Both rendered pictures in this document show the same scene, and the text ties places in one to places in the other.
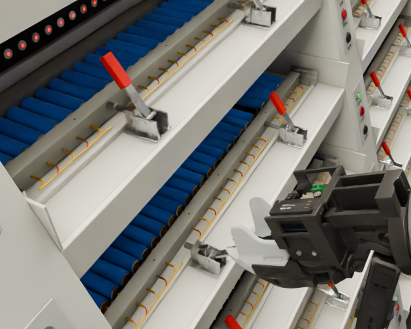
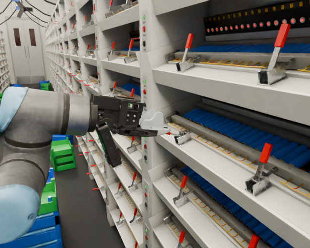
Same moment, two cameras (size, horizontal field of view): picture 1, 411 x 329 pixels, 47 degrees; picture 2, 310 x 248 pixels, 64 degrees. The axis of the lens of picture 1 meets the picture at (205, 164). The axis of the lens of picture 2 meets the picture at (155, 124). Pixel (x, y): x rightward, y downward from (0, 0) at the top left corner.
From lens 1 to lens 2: 87 cm
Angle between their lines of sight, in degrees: 100
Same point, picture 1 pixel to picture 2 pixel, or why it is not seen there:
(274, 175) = (224, 170)
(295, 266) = not seen: hidden behind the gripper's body
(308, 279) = not seen: hidden behind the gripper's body
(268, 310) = (200, 216)
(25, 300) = (145, 70)
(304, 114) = (298, 208)
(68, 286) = (149, 77)
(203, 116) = (191, 81)
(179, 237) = (195, 128)
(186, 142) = (184, 83)
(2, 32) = (164, 10)
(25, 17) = (167, 8)
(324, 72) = not seen: outside the picture
